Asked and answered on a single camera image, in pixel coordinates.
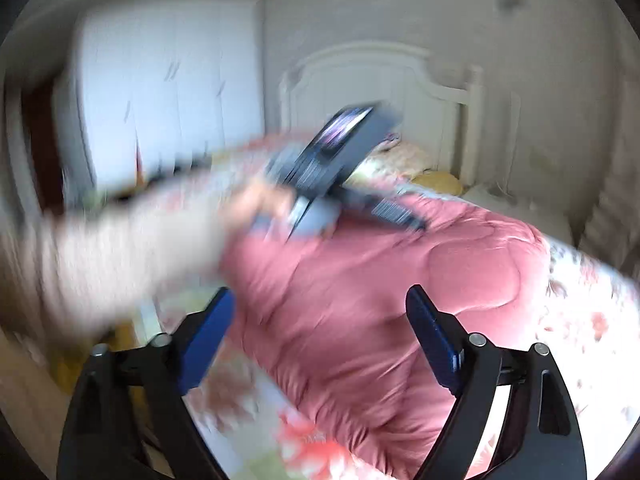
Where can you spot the pink quilted comforter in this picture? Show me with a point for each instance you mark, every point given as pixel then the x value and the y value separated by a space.
pixel 375 285

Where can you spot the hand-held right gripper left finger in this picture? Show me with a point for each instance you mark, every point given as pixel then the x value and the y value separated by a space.
pixel 207 340

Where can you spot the white nightstand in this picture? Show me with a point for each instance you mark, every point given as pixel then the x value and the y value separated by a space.
pixel 525 215

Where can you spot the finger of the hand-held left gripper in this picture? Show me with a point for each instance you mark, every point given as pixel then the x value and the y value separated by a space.
pixel 385 210

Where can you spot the white wardrobe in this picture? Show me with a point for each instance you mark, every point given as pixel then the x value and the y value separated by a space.
pixel 175 85

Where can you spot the person's left hand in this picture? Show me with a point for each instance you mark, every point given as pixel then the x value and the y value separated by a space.
pixel 260 202

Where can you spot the yellow pillow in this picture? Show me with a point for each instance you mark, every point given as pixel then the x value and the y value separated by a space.
pixel 437 181

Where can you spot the floral bed sheet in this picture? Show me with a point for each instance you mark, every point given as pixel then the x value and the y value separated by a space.
pixel 590 300

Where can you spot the floral patterned pillow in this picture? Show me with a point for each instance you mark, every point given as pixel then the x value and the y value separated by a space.
pixel 400 157

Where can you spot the person's left forearm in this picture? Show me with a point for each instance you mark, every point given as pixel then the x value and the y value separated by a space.
pixel 125 250

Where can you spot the white wooden headboard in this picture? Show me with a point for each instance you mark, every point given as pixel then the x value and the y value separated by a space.
pixel 425 95

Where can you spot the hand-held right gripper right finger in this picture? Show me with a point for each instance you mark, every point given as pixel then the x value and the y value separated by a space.
pixel 435 330

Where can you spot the printed striped curtain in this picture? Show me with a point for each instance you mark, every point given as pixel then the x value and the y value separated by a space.
pixel 615 200

